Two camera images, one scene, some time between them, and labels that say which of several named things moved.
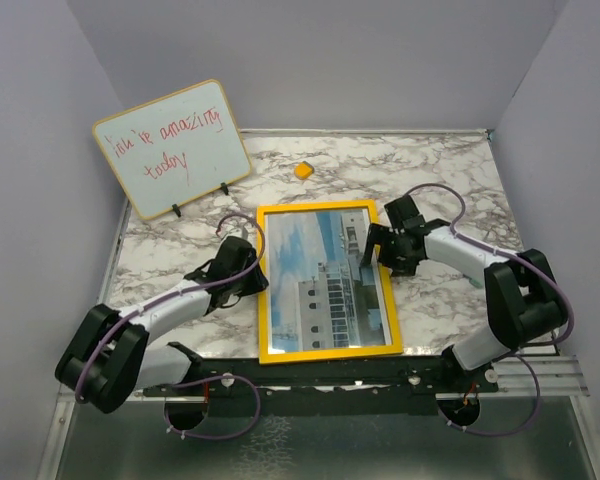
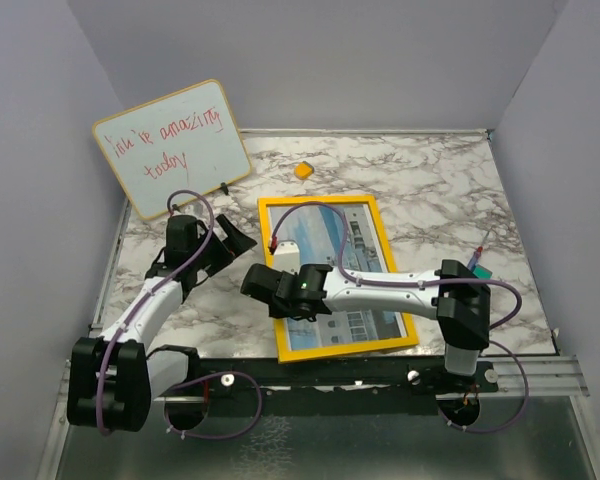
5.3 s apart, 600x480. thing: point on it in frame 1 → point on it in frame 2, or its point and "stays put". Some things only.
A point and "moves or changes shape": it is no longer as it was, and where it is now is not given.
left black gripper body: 249,282 → 213,255
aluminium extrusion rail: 558,375 stays put
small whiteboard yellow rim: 172,149 stays put
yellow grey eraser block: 303,170 stays put
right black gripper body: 393,254 → 279,311
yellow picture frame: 385,284 moves or changes shape
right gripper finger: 375,235 → 260,282
